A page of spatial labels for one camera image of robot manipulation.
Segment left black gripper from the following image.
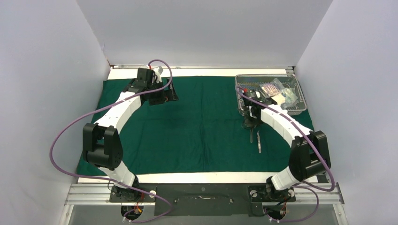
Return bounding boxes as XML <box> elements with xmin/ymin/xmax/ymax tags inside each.
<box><xmin>147</xmin><ymin>78</ymin><xmax>178</xmax><ymax>106</ymax></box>

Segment metal wire mesh tray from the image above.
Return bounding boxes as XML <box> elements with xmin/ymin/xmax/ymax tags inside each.
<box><xmin>235</xmin><ymin>74</ymin><xmax>307</xmax><ymax>116</ymax></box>

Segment dark green surgical cloth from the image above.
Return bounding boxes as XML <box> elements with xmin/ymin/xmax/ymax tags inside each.
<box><xmin>76</xmin><ymin>76</ymin><xmax>324</xmax><ymax>176</ymax></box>

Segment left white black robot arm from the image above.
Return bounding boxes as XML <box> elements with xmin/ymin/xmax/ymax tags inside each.
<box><xmin>82</xmin><ymin>66</ymin><xmax>178</xmax><ymax>202</ymax></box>

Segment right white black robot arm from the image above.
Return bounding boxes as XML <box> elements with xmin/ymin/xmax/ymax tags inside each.
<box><xmin>243</xmin><ymin>104</ymin><xmax>332</xmax><ymax>201</ymax></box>

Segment clear packet pink contents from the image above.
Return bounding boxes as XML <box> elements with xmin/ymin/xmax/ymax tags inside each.
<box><xmin>260</xmin><ymin>78</ymin><xmax>284</xmax><ymax>98</ymax></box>

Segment clear gauze packet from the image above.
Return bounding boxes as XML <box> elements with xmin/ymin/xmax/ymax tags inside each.
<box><xmin>271</xmin><ymin>88</ymin><xmax>299</xmax><ymax>109</ymax></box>

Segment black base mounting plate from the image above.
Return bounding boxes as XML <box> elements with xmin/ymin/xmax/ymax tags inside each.
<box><xmin>109</xmin><ymin>183</ymin><xmax>296</xmax><ymax>219</ymax></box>

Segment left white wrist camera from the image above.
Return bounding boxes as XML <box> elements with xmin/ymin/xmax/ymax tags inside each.
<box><xmin>153</xmin><ymin>66</ymin><xmax>163</xmax><ymax>83</ymax></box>

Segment aluminium right side rail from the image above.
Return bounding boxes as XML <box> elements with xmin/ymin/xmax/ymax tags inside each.
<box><xmin>285</xmin><ymin>66</ymin><xmax>295</xmax><ymax>76</ymax></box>

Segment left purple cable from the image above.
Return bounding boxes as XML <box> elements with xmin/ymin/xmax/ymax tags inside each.
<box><xmin>49</xmin><ymin>59</ymin><xmax>173</xmax><ymax>224</ymax></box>

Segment purple cable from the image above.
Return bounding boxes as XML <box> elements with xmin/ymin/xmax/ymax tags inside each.
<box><xmin>236</xmin><ymin>86</ymin><xmax>337</xmax><ymax>224</ymax></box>
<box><xmin>49</xmin><ymin>59</ymin><xmax>173</xmax><ymax>224</ymax></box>

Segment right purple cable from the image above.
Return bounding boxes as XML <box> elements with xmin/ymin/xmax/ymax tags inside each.
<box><xmin>236</xmin><ymin>86</ymin><xmax>337</xmax><ymax>224</ymax></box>

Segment aluminium front frame rail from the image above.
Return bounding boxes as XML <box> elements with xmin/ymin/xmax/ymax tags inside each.
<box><xmin>65</xmin><ymin>183</ymin><xmax>344</xmax><ymax>205</ymax></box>

